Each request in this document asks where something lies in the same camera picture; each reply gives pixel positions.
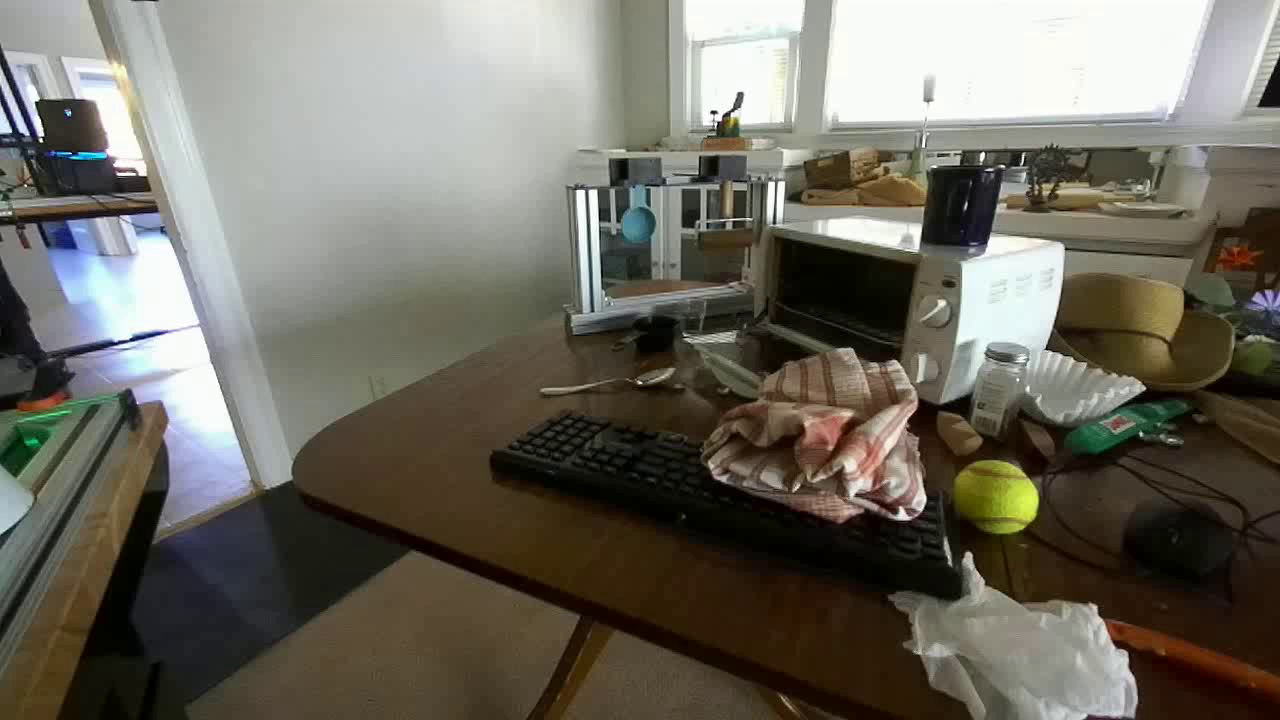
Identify white toaster oven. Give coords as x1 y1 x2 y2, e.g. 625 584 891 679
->
681 214 1069 407

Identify metal spoon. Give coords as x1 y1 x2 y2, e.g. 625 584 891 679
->
535 365 681 399

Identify small black cup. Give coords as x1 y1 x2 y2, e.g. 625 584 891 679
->
634 311 681 361

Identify black computer keyboard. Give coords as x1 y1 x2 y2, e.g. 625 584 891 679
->
490 407 970 599

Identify red striped kitchen cloth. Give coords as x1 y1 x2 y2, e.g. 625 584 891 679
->
702 348 934 528

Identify small potted plant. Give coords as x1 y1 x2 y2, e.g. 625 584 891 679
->
702 89 755 153

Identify brown cork piece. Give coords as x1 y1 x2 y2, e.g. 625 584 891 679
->
934 407 988 462

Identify black mug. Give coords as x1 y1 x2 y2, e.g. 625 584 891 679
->
922 165 1006 251

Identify clear plastic bottle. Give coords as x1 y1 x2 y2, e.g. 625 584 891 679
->
970 339 1034 440

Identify yellow tennis ball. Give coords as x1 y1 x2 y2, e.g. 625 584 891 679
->
950 457 1043 538

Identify white coffee filter stack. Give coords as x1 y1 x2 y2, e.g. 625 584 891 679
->
1021 348 1149 433

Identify dark metal sculpture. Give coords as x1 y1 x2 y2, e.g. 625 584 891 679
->
1023 149 1093 212

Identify white plastic bag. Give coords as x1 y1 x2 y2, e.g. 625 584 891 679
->
887 552 1139 720

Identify straw hat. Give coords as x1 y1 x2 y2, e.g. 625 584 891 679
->
1054 273 1239 395

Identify white dresser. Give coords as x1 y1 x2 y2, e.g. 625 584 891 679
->
786 194 1221 284

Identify black computer mouse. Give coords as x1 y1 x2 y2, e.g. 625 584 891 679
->
1121 494 1235 584

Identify wooden side table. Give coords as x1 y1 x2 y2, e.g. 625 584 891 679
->
0 395 174 720

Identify dark laptop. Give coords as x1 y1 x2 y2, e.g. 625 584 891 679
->
32 95 114 154

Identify orange stick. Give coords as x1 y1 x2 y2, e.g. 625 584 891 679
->
1104 616 1280 704

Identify aluminium extrusion post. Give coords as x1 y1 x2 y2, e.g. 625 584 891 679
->
563 177 792 336

